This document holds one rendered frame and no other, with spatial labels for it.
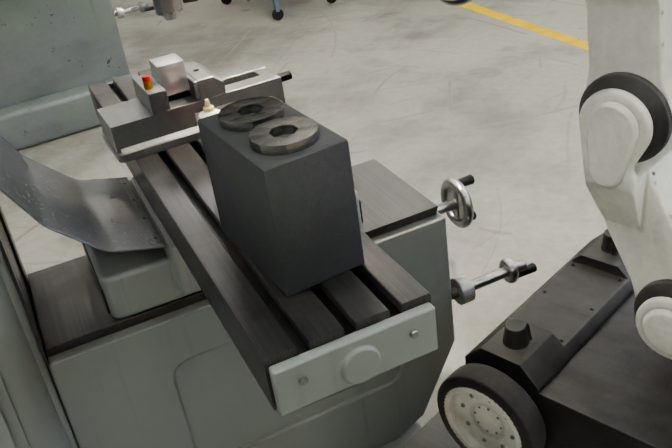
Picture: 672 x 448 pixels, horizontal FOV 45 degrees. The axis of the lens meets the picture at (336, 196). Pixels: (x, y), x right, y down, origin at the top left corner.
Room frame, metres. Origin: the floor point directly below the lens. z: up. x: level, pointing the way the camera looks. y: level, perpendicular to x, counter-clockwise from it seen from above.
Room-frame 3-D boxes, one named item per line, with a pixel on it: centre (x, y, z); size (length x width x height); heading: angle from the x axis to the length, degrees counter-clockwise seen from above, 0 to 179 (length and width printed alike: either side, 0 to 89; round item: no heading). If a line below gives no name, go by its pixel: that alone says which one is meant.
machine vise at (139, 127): (1.50, 0.25, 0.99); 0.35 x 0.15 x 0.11; 113
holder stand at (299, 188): (0.99, 0.08, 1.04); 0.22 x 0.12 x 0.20; 26
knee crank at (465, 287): (1.43, -0.31, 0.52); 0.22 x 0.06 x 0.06; 111
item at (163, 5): (1.36, 0.23, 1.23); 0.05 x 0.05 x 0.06
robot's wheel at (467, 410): (1.04, -0.21, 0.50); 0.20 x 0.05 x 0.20; 42
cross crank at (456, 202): (1.55, -0.23, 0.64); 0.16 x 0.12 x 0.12; 111
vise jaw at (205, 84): (1.51, 0.23, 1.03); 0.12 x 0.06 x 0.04; 23
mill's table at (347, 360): (1.34, 0.22, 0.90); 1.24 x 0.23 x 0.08; 21
